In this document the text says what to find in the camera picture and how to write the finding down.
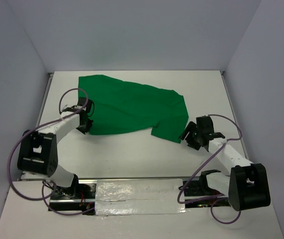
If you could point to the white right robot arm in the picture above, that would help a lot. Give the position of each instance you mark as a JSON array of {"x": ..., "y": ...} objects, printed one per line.
[{"x": 226, "y": 173}]

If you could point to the green t shirt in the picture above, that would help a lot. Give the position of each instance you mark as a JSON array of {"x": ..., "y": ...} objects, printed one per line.
[{"x": 123, "y": 107}]

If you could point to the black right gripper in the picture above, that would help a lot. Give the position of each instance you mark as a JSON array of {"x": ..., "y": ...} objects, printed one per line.
[{"x": 190, "y": 126}]

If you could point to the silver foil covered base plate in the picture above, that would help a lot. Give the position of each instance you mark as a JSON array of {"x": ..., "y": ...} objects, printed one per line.
[{"x": 138, "y": 197}]

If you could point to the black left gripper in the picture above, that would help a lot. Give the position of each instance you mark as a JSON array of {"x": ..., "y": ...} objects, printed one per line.
[{"x": 86, "y": 129}]

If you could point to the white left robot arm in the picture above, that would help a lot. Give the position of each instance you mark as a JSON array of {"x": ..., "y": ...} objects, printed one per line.
[{"x": 38, "y": 152}]

